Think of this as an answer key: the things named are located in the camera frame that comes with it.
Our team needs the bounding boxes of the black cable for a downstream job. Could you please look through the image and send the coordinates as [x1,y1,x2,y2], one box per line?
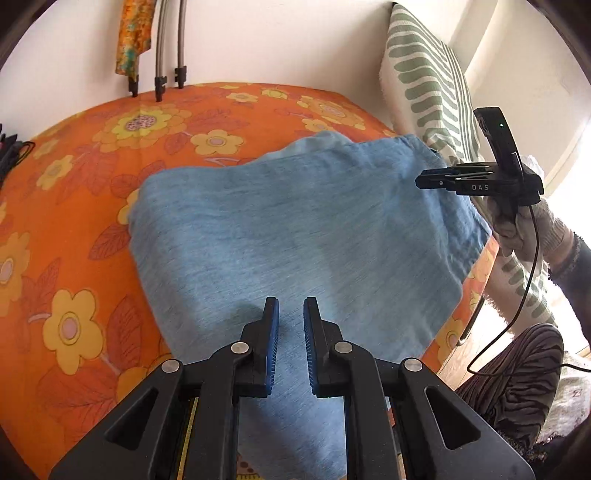
[466,154,591,377]

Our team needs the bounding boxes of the orange patterned scarf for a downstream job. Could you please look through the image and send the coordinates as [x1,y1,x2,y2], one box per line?
[115,0,156,97]

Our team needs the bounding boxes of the right gloved hand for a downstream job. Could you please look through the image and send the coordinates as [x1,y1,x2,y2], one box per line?
[487,197,574,266]

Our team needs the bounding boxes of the green striped pillow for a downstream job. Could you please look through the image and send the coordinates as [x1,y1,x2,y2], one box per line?
[380,2,556,334]

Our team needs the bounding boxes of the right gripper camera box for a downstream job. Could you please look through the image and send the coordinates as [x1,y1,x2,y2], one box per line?
[474,107,522,178]

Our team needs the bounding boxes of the orange floral bedspread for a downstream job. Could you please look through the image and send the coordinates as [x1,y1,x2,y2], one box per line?
[0,81,502,480]

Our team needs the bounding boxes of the right forearm dark sleeve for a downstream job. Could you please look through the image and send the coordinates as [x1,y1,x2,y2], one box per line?
[550,234,591,342]

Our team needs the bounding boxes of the silver tripod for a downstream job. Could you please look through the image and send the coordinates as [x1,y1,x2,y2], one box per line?
[154,0,187,102]

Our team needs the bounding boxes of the blue denim pants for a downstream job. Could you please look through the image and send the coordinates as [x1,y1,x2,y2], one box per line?
[129,133,491,479]

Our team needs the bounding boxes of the black folded clothes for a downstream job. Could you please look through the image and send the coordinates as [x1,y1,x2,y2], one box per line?
[0,125,35,187]

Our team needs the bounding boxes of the zebra striped trousers leg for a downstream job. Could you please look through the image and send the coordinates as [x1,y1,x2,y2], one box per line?
[456,323,564,455]

